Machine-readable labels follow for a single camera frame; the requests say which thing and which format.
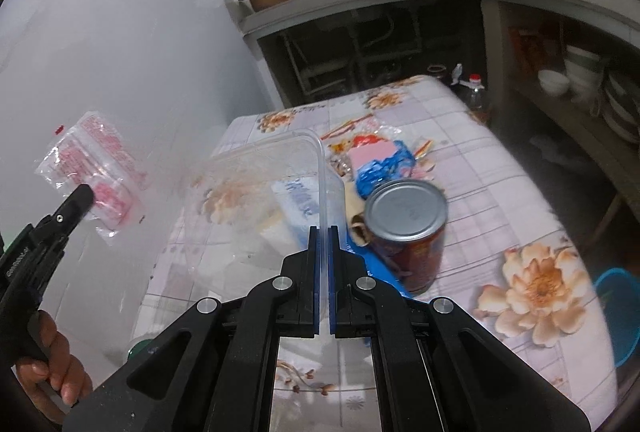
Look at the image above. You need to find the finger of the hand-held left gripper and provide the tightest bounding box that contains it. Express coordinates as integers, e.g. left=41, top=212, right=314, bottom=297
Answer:
left=51, top=184, right=96, bottom=234

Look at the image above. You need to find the blue plastic basin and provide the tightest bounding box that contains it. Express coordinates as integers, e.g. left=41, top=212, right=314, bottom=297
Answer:
left=594, top=267, right=640, bottom=369

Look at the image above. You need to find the cardboard tube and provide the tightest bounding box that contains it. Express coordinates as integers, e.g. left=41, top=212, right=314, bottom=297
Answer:
left=344, top=191, right=372, bottom=247

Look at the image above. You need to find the blue and white packet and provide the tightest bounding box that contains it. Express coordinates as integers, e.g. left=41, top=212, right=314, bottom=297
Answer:
left=270, top=176, right=322, bottom=245

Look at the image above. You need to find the person's left hand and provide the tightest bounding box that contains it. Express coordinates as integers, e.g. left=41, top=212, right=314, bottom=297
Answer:
left=14, top=311, right=95, bottom=419

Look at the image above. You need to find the crumpled blue plastic wrapper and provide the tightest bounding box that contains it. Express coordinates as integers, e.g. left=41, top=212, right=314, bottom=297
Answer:
left=354, top=140, right=417, bottom=199

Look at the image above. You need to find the clear plastic container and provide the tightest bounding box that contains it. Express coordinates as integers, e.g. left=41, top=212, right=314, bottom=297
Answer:
left=182, top=130, right=347, bottom=273

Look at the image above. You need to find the floral tablecloth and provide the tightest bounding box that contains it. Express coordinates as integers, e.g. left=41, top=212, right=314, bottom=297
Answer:
left=127, top=74, right=621, bottom=432

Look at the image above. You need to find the stack of bowls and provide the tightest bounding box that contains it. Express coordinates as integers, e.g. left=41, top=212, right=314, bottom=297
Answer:
left=564, top=44, right=603, bottom=105

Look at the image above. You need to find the colourful snack wrapper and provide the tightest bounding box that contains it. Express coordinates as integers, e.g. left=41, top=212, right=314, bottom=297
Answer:
left=322, top=131, right=363, bottom=179

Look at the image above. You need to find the clear bottle with red cap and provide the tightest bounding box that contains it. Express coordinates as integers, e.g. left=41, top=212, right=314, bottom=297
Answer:
left=466, top=72, right=490, bottom=115

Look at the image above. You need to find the white bowl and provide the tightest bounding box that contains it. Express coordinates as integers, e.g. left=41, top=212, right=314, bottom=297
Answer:
left=538, top=68, right=572, bottom=99

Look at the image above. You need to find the green bottle cap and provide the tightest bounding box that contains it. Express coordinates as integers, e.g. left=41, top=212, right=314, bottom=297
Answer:
left=126, top=338, right=152, bottom=364

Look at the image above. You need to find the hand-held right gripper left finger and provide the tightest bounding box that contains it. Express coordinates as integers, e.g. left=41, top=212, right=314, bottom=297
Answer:
left=62, top=226, right=321, bottom=432

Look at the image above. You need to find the pink sponge cloth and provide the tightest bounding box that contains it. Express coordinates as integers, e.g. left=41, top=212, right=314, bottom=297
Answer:
left=347, top=138, right=397, bottom=174

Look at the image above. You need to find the flat blue packet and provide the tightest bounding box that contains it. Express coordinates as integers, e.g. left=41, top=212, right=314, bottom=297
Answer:
left=350, top=248, right=417, bottom=299

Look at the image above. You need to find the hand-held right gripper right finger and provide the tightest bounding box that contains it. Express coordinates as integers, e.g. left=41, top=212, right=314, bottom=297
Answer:
left=327, top=226, right=591, bottom=432

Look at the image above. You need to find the clear red-printed plastic packet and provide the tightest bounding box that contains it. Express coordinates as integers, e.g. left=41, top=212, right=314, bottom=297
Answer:
left=34, top=111, right=149, bottom=247

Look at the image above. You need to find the tin can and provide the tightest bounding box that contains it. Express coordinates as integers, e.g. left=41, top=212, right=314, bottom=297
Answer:
left=363, top=178, right=449, bottom=297

